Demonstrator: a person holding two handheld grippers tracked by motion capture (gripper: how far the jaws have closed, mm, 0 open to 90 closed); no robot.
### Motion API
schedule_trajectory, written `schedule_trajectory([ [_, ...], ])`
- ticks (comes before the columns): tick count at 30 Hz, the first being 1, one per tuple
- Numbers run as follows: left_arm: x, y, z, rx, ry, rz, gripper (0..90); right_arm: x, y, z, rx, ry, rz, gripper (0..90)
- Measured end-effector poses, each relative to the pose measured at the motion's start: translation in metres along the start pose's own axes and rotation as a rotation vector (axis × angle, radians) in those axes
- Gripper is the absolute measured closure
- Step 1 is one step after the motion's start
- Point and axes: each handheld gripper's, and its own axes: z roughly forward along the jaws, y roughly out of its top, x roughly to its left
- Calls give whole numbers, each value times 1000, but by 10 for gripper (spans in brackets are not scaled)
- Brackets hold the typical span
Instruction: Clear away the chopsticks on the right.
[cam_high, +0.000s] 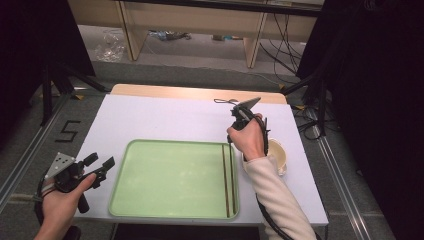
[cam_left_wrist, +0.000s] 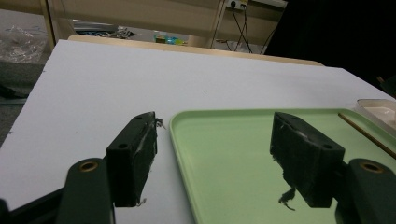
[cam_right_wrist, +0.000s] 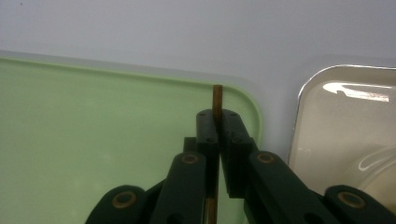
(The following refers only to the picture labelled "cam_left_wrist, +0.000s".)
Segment brown wooden chopstick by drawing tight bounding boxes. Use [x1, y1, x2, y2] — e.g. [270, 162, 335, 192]
[337, 112, 396, 160]

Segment black power cable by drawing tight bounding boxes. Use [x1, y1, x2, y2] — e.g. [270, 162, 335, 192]
[261, 28, 276, 55]
[231, 4, 254, 54]

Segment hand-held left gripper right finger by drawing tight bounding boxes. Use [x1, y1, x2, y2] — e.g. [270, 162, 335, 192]
[270, 111, 346, 212]

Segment white wall socket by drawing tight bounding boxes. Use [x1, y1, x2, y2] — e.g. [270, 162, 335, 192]
[226, 0, 249, 9]

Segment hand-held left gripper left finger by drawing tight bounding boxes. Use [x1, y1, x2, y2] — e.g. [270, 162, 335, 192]
[106, 111, 166, 208]

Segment dark curtain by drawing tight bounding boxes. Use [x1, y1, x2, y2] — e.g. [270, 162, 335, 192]
[263, 0, 396, 91]

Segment green plastic tray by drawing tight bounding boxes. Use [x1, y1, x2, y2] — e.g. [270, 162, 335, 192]
[169, 107, 396, 224]

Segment colourful small boxes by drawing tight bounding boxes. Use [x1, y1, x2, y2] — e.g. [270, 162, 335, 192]
[153, 33, 189, 47]

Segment beige wooden table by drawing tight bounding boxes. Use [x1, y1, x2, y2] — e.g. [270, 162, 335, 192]
[67, 34, 325, 67]

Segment pile of silver and blue packets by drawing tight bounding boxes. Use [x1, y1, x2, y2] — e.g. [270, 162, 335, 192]
[72, 19, 142, 39]

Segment beige desk with legs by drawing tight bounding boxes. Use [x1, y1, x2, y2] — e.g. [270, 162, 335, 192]
[38, 0, 288, 50]

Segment white rectangular dish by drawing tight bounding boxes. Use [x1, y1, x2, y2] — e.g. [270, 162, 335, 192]
[354, 98, 396, 138]

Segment clear plastic bag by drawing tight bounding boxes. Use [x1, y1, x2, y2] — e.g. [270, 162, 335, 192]
[0, 24, 49, 64]

